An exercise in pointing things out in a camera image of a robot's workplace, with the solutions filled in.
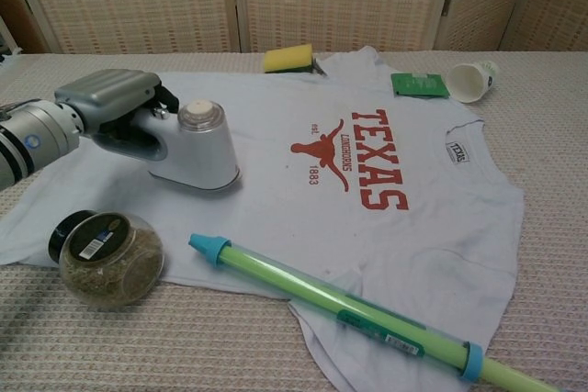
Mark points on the yellow sponge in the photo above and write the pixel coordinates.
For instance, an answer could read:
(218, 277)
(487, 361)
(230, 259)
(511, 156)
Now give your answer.
(287, 58)

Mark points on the white handheld device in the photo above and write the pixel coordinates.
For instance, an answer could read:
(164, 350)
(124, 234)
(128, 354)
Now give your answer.
(202, 153)

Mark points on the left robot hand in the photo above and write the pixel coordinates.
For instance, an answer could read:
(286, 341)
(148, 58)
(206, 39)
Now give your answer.
(110, 91)

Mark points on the green foil packet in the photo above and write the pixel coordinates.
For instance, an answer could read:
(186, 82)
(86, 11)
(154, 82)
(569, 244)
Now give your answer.
(419, 84)

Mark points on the beige woven fringed table cloth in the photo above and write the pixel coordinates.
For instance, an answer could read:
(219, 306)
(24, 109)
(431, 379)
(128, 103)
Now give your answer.
(138, 346)

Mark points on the white Texas print T-shirt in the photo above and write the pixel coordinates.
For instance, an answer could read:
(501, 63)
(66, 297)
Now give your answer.
(413, 249)

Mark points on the black-lidded glass jar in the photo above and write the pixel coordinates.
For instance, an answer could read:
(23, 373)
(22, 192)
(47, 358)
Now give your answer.
(110, 263)

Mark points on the white paper cup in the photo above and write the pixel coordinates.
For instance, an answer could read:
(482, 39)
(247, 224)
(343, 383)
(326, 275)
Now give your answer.
(468, 82)

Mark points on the green blue water pump toy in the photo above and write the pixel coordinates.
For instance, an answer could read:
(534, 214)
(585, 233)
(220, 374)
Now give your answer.
(321, 288)

